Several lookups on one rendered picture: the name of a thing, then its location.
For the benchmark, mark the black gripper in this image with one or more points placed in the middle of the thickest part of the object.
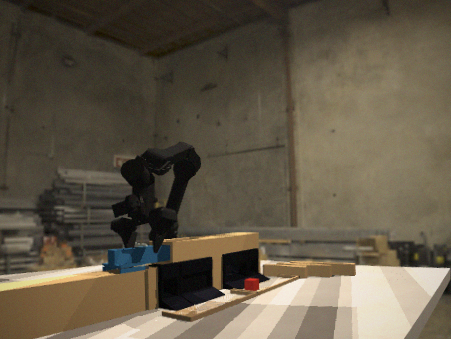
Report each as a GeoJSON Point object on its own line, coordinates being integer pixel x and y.
{"type": "Point", "coordinates": [159, 219]}

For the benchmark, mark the small red block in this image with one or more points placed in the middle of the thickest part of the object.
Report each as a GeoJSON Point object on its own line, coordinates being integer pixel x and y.
{"type": "Point", "coordinates": [252, 284]}

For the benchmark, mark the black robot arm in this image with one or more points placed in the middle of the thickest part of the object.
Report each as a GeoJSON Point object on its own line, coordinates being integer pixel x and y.
{"type": "Point", "coordinates": [137, 173]}

